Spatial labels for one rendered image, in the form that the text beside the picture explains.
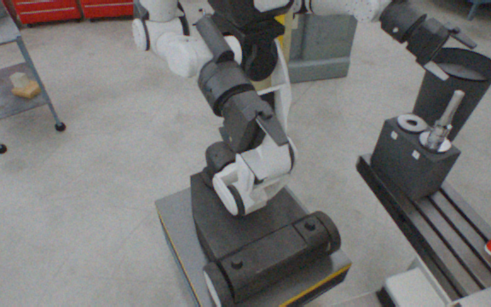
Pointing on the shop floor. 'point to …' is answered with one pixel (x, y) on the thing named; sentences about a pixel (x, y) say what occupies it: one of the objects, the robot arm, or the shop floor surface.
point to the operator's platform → (176, 222)
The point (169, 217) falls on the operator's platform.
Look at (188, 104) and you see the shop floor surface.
